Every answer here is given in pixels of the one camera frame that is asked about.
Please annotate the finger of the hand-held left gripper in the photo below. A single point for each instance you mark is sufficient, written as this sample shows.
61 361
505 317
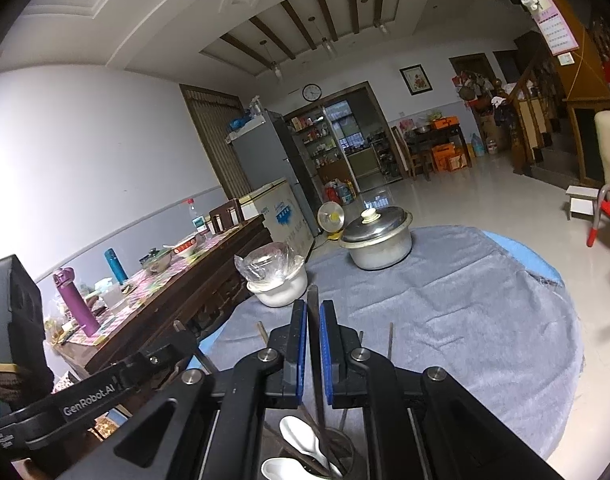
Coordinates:
170 352

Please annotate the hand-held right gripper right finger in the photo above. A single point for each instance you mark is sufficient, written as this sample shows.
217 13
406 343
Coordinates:
327 350

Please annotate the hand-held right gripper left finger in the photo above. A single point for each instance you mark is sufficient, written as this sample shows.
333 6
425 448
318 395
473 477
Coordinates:
300 350

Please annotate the single dark chopstick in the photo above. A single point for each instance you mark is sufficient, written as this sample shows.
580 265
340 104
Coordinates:
313 320

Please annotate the group of dark chopsticks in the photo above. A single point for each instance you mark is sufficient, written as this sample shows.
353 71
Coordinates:
390 342

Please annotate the white plastic spoon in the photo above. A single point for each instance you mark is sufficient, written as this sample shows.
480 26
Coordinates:
297 435
282 470

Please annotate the dark metal utensil holder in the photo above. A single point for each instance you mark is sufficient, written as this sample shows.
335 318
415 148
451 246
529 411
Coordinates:
347 460

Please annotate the dark wooden sideboard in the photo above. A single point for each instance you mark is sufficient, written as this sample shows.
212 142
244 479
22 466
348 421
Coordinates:
175 300

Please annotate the white bowl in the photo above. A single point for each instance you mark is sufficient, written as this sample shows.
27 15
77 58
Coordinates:
280 295

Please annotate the purple water bottle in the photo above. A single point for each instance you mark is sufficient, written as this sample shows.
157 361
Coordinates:
77 305

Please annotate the white plastic container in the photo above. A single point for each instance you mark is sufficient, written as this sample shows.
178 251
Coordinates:
112 296

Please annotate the clear plastic bag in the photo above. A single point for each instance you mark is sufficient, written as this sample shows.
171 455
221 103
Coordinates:
265 265

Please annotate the pot with glass lid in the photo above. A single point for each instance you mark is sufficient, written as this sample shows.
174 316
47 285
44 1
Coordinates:
156 261

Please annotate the teal water bottle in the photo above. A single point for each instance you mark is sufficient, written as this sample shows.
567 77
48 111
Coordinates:
116 266

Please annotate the red patterned bowl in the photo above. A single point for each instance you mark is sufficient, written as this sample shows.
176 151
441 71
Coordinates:
186 247

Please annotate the aluminium pot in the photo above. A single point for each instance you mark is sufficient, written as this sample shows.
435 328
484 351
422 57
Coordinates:
380 257

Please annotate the small desk fan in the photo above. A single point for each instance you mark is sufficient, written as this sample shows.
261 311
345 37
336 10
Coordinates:
331 219

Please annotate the aluminium pot lid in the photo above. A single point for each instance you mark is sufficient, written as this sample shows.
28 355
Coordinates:
380 227

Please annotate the grey tablecloth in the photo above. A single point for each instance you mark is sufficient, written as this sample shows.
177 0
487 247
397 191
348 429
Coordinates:
460 335

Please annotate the white chest freezer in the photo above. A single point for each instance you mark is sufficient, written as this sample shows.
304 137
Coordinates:
280 215

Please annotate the clear bottle with red cap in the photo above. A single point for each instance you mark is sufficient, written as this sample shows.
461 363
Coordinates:
197 217

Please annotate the brown wooden chair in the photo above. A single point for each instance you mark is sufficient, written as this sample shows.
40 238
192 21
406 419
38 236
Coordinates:
225 214

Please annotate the grey refrigerator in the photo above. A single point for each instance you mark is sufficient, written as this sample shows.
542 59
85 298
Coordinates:
265 155

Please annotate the wooden display cabinet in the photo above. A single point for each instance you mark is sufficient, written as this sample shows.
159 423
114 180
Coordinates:
315 145

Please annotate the brown wooden door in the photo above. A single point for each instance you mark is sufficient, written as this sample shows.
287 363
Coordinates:
210 145

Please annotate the blue table cover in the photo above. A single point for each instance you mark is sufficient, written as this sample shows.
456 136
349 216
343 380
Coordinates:
530 260

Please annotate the large orange box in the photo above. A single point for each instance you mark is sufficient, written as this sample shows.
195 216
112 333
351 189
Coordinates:
450 156

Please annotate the blue plastic bag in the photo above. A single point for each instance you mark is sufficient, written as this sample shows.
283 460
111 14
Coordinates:
240 123

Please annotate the dark wooden dining table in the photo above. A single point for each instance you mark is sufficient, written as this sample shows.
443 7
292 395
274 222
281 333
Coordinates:
437 137

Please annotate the blue water jug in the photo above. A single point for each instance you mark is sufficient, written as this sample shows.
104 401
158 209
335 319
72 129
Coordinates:
478 146

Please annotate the flat orange box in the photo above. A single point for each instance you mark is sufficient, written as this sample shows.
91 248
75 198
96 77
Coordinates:
445 122

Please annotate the hanging ceiling lamp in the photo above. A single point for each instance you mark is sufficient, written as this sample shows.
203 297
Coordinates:
329 47
381 25
276 67

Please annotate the framed picture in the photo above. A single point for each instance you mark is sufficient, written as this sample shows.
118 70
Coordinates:
415 79

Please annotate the white step stool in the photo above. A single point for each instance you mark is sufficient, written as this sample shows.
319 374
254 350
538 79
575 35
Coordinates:
582 202

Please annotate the wooden staircase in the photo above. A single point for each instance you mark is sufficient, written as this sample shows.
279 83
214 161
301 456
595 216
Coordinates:
540 120

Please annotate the round wall clock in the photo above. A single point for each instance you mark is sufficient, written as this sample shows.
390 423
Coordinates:
312 92

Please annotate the white wall switch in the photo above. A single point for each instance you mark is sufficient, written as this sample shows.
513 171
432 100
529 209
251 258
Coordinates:
566 58

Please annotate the pink wall calendar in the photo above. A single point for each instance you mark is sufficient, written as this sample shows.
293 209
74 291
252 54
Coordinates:
557 30

